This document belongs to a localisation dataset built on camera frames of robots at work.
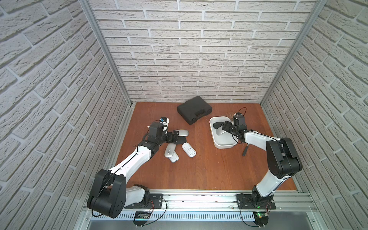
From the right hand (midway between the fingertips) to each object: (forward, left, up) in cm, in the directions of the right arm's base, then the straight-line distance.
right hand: (228, 125), depth 98 cm
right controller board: (-54, -5, -7) cm, 54 cm away
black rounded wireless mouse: (+3, +7, -4) cm, 9 cm away
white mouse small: (-20, +38, -3) cm, 43 cm away
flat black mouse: (-6, +34, -7) cm, 35 cm away
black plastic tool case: (+18, +23, -2) cm, 29 cm away
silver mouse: (-15, +41, -3) cm, 44 cm away
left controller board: (-50, +55, -7) cm, 74 cm away
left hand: (-7, +37, +8) cm, 39 cm away
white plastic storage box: (-8, +5, -5) cm, 11 cm away
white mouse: (-16, +29, -3) cm, 33 cm away
